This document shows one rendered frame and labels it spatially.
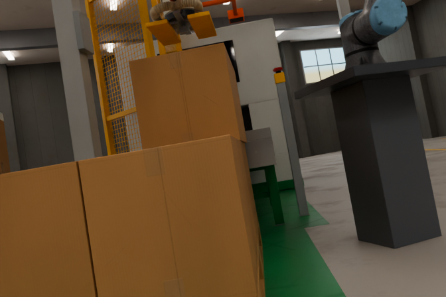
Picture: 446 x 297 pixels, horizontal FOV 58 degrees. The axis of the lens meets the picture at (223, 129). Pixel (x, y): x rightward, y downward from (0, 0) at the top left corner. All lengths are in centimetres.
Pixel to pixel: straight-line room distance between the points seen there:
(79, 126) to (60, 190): 213
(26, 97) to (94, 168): 1159
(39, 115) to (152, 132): 1092
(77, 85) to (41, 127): 923
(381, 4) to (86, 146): 227
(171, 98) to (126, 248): 76
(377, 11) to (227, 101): 70
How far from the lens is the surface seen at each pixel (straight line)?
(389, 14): 182
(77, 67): 330
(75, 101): 327
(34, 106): 1258
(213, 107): 163
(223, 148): 101
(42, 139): 1244
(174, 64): 168
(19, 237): 119
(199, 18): 189
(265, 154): 227
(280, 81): 287
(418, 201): 194
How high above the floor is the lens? 49
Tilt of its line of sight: 4 degrees up
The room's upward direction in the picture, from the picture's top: 10 degrees counter-clockwise
